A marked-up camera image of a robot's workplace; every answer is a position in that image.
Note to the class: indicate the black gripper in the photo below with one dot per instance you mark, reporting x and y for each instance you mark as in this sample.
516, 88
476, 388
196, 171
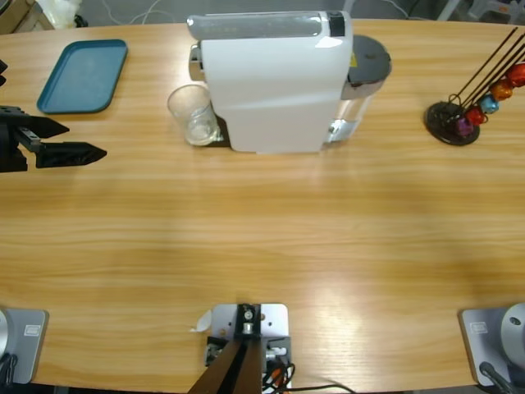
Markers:
12, 143

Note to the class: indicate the clear drinking glass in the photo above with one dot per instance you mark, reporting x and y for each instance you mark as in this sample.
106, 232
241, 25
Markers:
201, 131

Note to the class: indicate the white capsule coffee machine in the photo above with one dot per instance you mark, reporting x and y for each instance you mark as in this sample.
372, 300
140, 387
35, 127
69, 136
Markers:
279, 82

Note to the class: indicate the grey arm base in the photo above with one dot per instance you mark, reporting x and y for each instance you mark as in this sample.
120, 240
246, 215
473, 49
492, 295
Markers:
480, 344
28, 340

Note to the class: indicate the purple coffee capsule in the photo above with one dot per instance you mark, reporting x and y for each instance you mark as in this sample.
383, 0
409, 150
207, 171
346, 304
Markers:
464, 127

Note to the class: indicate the red coffee capsule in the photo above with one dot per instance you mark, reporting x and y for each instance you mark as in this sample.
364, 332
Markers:
477, 115
519, 74

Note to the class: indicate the blue coffee capsule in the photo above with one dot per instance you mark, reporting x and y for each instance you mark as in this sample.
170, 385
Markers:
490, 103

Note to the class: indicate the orange coffee capsule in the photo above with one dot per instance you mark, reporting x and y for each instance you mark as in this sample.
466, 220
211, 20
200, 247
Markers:
503, 88

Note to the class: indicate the teal plastic tray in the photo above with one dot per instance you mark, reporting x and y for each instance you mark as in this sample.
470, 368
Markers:
78, 78

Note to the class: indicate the white plastic bag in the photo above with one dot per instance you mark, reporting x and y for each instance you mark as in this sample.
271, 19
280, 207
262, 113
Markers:
59, 12

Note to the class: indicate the cardboard box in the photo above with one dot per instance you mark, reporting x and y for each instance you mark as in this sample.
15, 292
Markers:
20, 16

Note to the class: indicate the black capsule holder with rods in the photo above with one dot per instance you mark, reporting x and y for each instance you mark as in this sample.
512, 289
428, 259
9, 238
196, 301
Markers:
441, 119

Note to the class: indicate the white plastic furniture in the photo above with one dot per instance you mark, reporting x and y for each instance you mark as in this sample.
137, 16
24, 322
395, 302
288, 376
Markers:
480, 8

